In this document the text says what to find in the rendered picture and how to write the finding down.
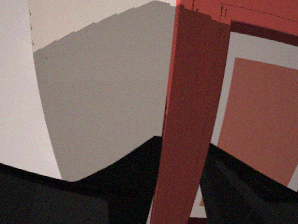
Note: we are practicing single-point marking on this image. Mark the red rectangular picture frame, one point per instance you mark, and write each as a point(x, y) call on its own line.
point(233, 82)

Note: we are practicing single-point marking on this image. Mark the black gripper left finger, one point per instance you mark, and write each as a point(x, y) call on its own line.
point(121, 193)

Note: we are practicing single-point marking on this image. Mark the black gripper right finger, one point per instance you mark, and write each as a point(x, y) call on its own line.
point(235, 193)

